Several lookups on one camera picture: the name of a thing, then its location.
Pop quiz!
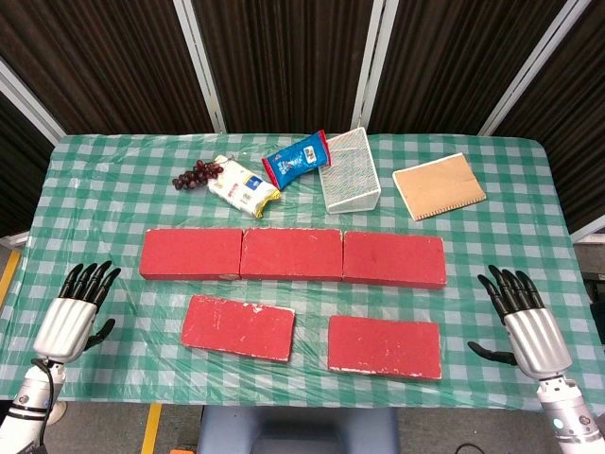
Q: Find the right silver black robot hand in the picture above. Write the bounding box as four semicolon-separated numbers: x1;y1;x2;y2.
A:
466;264;574;380

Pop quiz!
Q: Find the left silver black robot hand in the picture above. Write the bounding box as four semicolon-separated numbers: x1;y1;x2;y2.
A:
32;260;122;364

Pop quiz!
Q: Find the red rectangular foam brick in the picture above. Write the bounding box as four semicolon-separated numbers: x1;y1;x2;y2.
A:
180;293;297;364
340;230;448;290
138;228;245;281
326;314;443;381
239;227;344;282

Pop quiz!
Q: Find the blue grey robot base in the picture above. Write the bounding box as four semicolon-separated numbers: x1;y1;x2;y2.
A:
196;405;401;454

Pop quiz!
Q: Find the dark brown partition panel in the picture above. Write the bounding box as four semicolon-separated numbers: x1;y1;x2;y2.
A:
0;0;216;136
491;0;605;233
368;0;568;136
193;0;379;133
0;79;53;237

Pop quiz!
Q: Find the brown spiral notebook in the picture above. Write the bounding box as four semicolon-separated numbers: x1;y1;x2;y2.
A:
391;152;488;222

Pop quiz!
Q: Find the dark red grape bunch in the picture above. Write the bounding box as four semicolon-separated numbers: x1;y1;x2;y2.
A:
171;159;225;192

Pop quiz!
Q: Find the white snack packet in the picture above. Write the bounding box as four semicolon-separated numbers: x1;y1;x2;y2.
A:
207;154;282;219

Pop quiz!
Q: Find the green white checked tablecloth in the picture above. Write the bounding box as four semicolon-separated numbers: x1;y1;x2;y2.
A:
0;132;605;412

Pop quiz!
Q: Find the blue snack packet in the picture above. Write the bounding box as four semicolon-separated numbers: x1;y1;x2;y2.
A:
262;130;333;191

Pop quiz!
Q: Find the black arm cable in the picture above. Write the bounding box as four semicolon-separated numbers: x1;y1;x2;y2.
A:
30;358;56;454

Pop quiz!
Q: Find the white wire mesh basket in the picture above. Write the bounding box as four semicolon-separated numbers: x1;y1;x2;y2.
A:
318;126;382;216

